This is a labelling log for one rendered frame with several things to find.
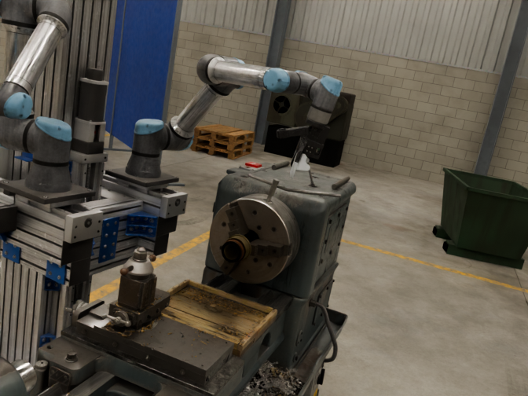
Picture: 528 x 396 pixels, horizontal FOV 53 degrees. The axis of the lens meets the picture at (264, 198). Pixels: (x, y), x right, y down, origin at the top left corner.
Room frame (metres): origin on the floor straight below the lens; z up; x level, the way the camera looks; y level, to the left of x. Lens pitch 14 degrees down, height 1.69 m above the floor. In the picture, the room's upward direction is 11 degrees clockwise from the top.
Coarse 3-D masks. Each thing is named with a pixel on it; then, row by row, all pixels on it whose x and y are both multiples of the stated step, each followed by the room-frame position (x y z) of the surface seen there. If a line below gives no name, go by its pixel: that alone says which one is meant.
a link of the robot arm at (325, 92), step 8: (320, 80) 1.82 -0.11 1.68; (328, 80) 1.78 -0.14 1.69; (336, 80) 1.78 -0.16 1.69; (312, 88) 1.81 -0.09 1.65; (320, 88) 1.79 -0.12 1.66; (328, 88) 1.78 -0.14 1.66; (336, 88) 1.78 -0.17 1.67; (312, 96) 1.81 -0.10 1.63; (320, 96) 1.78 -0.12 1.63; (328, 96) 1.78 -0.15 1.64; (336, 96) 1.79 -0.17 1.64; (312, 104) 1.80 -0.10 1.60; (320, 104) 1.78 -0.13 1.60; (328, 104) 1.78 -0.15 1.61; (328, 112) 1.79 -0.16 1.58
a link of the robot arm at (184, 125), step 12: (228, 60) 2.07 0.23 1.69; (240, 60) 2.14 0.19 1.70; (204, 84) 2.17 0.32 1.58; (228, 84) 2.09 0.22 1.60; (204, 96) 2.15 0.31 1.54; (216, 96) 2.14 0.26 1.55; (192, 108) 2.19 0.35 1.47; (204, 108) 2.18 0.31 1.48; (180, 120) 2.23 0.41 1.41; (192, 120) 2.21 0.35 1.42; (180, 132) 2.23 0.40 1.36; (192, 132) 2.28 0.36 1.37; (180, 144) 2.27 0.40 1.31
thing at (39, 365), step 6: (42, 360) 1.17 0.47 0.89; (36, 366) 1.15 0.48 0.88; (42, 366) 1.15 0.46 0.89; (48, 366) 1.16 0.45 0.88; (36, 372) 1.14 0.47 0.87; (42, 372) 1.14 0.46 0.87; (48, 372) 1.16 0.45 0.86; (42, 378) 1.14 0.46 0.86; (48, 378) 1.16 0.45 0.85; (36, 384) 1.14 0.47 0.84; (42, 384) 1.15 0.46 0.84; (36, 390) 1.14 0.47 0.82
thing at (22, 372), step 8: (0, 360) 0.77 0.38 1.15; (16, 360) 0.84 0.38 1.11; (0, 368) 0.76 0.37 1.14; (8, 368) 0.76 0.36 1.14; (16, 368) 0.81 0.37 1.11; (24, 368) 0.82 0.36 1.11; (32, 368) 0.83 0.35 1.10; (0, 376) 0.74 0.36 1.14; (8, 376) 0.75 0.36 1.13; (16, 376) 0.76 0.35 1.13; (24, 376) 0.81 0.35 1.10; (32, 376) 0.82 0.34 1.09; (0, 384) 0.73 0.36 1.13; (8, 384) 0.74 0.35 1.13; (16, 384) 0.75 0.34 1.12; (24, 384) 0.77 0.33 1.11; (32, 384) 0.82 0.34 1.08; (0, 392) 0.72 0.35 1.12; (8, 392) 0.73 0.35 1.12; (16, 392) 0.75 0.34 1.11; (24, 392) 0.76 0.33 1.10
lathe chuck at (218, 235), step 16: (224, 208) 1.84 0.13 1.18; (240, 208) 1.82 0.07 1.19; (256, 208) 1.80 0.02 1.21; (272, 208) 1.79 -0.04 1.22; (224, 224) 1.85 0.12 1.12; (256, 224) 1.80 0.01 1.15; (272, 224) 1.78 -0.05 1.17; (288, 224) 1.80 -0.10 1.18; (224, 240) 1.84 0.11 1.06; (272, 240) 1.78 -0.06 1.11; (288, 240) 1.76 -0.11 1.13; (256, 256) 1.79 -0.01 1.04; (288, 256) 1.76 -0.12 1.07; (240, 272) 1.81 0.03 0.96; (256, 272) 1.79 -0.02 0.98; (272, 272) 1.77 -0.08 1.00
